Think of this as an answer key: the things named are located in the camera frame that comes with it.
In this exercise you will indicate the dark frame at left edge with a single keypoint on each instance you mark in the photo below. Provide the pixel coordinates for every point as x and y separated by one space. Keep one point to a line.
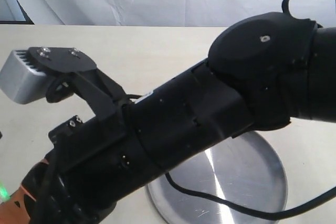
13 13

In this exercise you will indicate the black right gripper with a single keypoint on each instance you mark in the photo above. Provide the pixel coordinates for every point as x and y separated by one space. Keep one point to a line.
90 168

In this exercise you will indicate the round silver metal plate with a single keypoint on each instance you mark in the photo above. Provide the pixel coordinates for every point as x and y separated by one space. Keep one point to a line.
245 170

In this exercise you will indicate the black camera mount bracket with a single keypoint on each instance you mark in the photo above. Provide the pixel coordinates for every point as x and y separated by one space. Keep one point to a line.
76 73

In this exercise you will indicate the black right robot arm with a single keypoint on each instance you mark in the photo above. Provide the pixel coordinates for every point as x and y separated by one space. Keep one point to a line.
259 73

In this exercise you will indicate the thin green stick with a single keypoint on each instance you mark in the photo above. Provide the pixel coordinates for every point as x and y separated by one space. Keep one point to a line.
4 195

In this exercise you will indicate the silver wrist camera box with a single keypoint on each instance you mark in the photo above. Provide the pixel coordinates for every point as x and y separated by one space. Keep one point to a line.
22 81

